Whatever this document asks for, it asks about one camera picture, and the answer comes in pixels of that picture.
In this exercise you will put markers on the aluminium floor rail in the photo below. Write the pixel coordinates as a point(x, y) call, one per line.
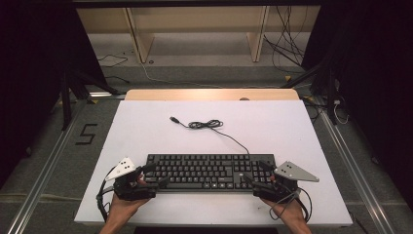
point(354, 169)
point(42, 175)

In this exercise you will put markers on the black computer keyboard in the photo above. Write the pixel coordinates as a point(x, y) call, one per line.
point(207, 170)

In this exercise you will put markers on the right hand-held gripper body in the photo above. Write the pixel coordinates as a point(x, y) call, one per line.
point(279, 190)

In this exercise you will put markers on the wooden table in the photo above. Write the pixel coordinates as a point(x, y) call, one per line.
point(195, 94)

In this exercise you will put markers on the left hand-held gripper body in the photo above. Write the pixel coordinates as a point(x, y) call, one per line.
point(130, 190)

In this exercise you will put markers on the black curtain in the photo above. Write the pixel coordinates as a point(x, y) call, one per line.
point(380, 81)
point(29, 81)

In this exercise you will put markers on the black metal stand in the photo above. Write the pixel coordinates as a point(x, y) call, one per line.
point(66, 100)
point(330, 94)

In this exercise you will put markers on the white table cover board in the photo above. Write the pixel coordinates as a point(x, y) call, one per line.
point(276, 136)

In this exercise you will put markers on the black overhead frame bar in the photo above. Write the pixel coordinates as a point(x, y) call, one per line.
point(195, 3)

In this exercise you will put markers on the person's left hand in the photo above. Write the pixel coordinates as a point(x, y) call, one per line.
point(125, 209)

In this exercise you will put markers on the light wooden shelf unit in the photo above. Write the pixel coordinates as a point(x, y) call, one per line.
point(201, 19)

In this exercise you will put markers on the short silver metal bar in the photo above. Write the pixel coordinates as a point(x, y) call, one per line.
point(105, 94)

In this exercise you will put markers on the person's right hand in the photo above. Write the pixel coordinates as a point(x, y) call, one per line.
point(290, 213)

